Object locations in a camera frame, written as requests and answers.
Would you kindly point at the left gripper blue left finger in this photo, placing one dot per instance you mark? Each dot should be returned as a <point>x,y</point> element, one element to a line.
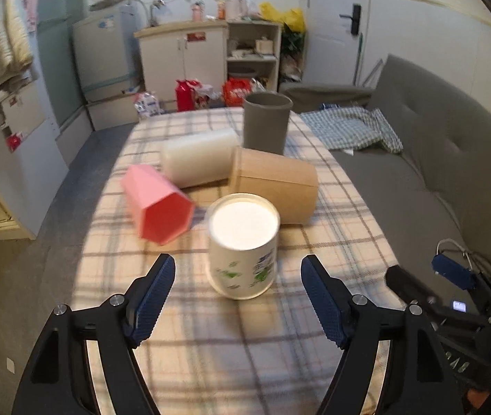
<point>146,298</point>

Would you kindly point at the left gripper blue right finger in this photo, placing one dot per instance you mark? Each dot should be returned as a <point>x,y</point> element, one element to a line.
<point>329,297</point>

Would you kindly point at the white floral paper cup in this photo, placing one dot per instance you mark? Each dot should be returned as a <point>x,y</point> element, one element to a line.
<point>242,230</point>

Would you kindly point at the pink hexagonal cup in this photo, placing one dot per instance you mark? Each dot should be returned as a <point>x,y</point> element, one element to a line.
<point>160,211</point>

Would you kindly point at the brown kraft paper cup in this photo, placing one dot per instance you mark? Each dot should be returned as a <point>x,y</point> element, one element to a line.
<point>291,185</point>

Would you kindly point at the white translucent cup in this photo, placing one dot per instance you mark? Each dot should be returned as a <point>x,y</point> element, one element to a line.
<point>199,159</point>

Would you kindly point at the grey plastic cup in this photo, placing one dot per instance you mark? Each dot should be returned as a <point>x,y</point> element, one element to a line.
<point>266,118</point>

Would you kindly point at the grey sofa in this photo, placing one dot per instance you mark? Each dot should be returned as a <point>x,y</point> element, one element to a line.
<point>439,187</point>

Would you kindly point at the green checkered cloth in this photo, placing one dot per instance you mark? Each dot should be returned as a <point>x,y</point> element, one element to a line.
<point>352,128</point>

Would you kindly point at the white printed plastic bag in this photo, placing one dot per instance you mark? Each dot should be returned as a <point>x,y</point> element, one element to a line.
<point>146,105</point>

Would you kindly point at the red container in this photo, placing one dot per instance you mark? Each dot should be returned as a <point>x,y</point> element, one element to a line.
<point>185,92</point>

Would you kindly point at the white side cabinet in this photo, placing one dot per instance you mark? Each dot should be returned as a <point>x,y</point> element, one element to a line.
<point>32,168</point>

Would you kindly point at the red shopping bag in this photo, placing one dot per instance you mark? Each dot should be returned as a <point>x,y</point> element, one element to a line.
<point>235,90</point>

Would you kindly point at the open wooden shelf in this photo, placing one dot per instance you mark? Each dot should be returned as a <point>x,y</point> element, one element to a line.
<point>253,51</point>

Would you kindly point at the yellow plastic bag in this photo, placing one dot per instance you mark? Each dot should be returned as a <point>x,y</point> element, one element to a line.
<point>292,18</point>

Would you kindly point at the pink bottle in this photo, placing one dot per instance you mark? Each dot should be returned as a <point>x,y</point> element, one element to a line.
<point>197,12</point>

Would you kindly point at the white door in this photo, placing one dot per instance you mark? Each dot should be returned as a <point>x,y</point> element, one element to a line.
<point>333,55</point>

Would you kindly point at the orange bottle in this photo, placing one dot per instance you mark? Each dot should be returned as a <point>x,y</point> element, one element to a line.
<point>221,9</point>

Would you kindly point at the white kettle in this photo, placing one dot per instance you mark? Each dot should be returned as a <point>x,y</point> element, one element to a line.
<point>236,9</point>

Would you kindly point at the black door handle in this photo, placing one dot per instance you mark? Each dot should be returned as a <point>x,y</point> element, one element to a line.
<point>354,18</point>

